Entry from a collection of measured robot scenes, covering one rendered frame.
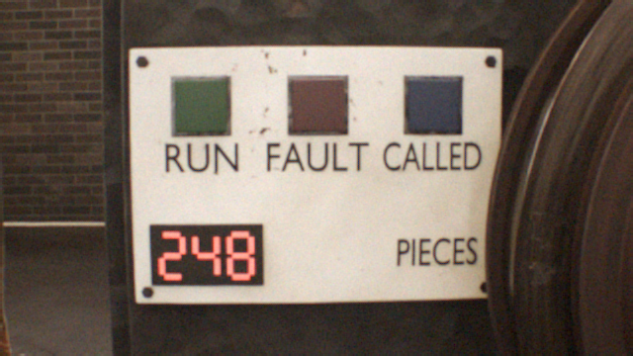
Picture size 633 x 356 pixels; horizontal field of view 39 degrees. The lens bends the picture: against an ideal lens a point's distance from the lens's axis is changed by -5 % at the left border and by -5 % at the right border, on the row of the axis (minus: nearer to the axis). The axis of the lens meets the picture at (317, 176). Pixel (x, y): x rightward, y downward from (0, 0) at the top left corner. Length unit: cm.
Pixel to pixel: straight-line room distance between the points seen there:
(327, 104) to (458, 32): 11
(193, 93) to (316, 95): 8
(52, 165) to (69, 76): 66
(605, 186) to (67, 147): 635
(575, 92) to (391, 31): 18
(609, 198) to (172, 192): 30
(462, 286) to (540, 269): 14
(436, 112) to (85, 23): 614
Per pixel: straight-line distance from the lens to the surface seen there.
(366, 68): 64
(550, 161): 53
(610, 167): 53
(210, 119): 63
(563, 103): 53
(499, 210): 60
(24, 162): 688
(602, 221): 53
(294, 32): 66
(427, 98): 64
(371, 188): 65
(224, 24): 66
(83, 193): 681
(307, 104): 63
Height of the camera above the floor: 124
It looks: 8 degrees down
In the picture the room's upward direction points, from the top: straight up
